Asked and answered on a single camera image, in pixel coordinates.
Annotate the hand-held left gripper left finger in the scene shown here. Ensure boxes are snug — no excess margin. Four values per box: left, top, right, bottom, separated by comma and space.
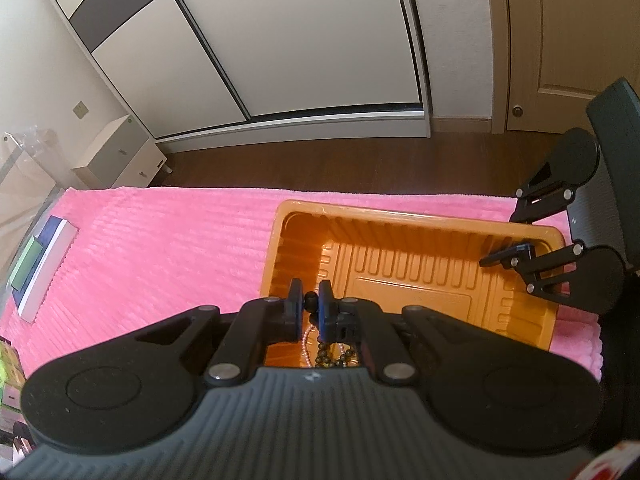
132, 279, 306, 387

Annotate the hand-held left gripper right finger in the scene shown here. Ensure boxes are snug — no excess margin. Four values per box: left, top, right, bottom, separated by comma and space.
317, 280, 496, 387

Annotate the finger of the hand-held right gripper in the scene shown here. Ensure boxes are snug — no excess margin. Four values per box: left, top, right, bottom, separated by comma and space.
479, 241, 587, 297
509, 157, 576, 224

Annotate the white pearl necklace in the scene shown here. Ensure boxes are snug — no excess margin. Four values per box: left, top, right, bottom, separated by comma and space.
299, 324, 322, 369

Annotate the dark brown bead necklace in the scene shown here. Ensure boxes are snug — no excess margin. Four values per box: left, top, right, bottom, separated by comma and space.
302, 291, 357, 370

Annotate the orange plastic tray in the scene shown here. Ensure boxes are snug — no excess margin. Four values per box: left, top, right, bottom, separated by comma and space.
259, 200, 567, 368

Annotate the pink plush blanket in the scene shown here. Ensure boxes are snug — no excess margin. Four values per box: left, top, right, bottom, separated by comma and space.
0, 186, 603, 385

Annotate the beige wooden door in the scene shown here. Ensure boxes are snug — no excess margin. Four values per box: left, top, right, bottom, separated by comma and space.
482, 0, 640, 136

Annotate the small white cabinet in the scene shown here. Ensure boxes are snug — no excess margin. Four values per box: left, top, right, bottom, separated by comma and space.
71, 115, 169, 191

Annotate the blue book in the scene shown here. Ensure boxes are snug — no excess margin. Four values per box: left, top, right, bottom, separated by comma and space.
36, 215, 65, 248

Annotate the white sliding door wardrobe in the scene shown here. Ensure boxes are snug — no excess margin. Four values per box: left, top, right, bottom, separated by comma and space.
32, 0, 433, 153

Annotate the green book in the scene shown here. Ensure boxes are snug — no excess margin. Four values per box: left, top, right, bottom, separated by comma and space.
10, 236, 47, 292

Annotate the clear plastic sheet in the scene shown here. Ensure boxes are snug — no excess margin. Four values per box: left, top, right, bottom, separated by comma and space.
0, 127, 66, 273

